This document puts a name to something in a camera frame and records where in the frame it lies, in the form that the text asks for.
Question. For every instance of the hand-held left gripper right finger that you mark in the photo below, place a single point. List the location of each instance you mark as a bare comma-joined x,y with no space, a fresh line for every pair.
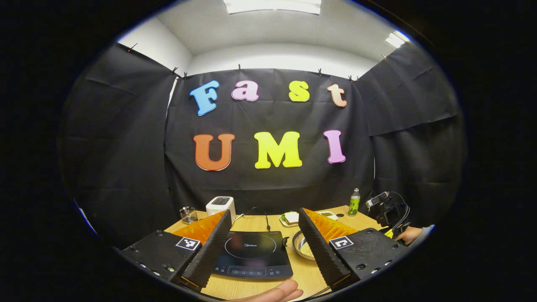
321,251

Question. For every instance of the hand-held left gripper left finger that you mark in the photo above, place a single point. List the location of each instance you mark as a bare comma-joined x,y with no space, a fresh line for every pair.
209,251

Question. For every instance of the stainless steel pot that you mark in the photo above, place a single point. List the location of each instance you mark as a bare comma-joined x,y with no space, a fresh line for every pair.
299,242

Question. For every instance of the black induction cooktop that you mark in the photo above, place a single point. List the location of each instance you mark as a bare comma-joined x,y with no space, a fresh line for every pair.
256,251

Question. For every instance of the pile of soybeans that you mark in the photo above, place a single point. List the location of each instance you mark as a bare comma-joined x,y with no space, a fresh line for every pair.
308,251

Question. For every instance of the green label drink bottle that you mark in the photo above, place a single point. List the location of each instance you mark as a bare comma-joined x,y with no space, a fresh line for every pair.
354,205

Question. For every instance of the white divided tray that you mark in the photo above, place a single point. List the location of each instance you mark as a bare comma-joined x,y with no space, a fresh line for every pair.
328,215

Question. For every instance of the small glass holder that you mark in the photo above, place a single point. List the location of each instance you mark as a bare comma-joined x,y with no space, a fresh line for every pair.
188,215

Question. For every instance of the white bread slice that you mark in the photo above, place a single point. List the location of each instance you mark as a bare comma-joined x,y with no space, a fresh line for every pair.
292,217

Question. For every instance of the white toaster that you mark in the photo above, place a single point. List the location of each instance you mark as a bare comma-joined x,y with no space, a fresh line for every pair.
220,205

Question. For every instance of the green plate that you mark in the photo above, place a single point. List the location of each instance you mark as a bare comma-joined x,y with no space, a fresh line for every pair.
283,221

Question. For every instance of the black backdrop cloth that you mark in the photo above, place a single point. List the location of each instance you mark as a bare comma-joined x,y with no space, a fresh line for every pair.
126,167

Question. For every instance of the small ceiling light panel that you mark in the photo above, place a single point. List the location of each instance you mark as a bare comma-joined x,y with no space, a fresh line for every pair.
396,40

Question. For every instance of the large ceiling light panel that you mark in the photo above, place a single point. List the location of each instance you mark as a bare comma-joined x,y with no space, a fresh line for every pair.
272,6

